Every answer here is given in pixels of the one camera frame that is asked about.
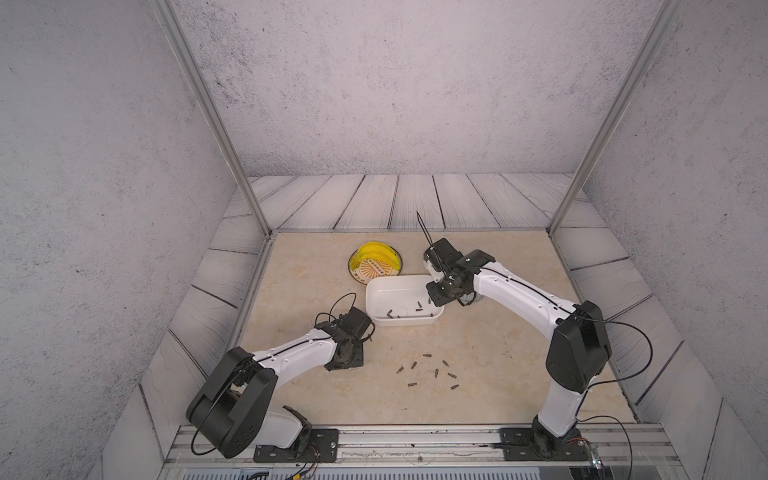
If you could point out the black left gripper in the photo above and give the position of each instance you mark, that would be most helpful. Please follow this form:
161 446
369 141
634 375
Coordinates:
360 360

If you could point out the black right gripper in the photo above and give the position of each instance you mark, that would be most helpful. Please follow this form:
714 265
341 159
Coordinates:
435 298

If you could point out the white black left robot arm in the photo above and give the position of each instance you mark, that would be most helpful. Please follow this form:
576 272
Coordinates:
232 409

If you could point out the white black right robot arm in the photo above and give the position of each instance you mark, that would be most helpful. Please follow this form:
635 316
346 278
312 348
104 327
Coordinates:
579 348

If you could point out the white plastic storage box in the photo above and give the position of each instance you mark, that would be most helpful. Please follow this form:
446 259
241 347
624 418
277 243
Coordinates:
400 294

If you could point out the yellow banana bunch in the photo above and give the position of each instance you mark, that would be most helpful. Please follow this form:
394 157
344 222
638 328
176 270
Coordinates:
377 251

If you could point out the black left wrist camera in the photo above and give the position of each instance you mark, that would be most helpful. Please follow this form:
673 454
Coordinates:
357 325

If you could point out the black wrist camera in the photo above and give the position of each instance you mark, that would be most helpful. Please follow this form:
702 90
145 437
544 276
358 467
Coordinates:
441 256
357 325

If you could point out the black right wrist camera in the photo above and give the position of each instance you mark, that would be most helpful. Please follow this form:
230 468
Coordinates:
441 256

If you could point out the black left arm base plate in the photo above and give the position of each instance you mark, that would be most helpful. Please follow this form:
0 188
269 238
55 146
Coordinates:
316 445

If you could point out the aluminium front rail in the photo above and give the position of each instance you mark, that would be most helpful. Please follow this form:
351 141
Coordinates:
604 450

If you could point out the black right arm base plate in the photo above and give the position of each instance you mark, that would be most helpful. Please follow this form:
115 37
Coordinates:
529 444

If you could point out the aluminium frame post right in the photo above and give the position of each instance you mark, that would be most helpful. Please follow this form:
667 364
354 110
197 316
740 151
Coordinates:
661 26

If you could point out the aluminium frame post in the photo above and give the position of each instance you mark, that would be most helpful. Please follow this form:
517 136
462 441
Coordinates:
661 26
185 57

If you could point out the aluminium frame post left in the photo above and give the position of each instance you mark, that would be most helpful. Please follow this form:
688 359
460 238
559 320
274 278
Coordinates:
185 57

